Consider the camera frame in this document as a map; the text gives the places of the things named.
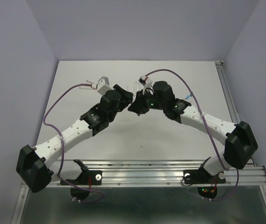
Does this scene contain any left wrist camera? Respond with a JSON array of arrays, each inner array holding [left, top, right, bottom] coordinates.
[[96, 76, 113, 96]]

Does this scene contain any aluminium front rail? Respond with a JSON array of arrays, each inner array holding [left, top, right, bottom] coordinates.
[[22, 160, 266, 187]]

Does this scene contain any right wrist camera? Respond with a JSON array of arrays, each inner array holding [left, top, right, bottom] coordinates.
[[138, 75, 153, 95]]

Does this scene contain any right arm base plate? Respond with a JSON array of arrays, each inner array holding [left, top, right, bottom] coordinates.
[[183, 169, 226, 185]]

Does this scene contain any blue marker pen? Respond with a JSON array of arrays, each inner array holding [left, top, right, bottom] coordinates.
[[133, 82, 138, 93]]

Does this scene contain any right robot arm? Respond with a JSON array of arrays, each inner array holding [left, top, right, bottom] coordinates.
[[128, 81, 258, 182]]

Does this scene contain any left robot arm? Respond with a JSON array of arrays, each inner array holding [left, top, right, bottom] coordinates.
[[16, 84, 133, 193]]

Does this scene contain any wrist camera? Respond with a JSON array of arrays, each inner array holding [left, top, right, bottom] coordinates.
[[138, 75, 153, 95], [96, 76, 113, 96]]

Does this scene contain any pink marker pen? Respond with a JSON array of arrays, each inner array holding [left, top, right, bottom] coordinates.
[[79, 86, 97, 91]]

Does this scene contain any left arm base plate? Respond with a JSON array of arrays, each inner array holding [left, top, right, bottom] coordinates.
[[60, 170, 102, 186]]

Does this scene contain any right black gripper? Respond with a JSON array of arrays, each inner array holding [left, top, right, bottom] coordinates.
[[127, 89, 166, 115]]

